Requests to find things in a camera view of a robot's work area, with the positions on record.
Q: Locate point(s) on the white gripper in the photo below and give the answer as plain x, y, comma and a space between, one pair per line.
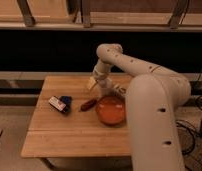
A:
99, 79

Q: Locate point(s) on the white snack packet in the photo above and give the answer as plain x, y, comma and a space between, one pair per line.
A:
118, 89

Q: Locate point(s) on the white and red box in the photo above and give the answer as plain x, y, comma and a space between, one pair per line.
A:
58, 104

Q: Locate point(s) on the wooden table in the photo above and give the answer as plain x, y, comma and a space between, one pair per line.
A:
78, 134

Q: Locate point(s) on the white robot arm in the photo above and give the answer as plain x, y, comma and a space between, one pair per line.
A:
151, 98

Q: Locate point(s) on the brown red snack bar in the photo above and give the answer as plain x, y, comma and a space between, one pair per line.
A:
87, 105

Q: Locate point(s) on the blue small box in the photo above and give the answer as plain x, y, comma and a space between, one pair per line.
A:
66, 99

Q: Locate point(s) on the orange bowl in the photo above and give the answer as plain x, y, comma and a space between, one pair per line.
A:
111, 110

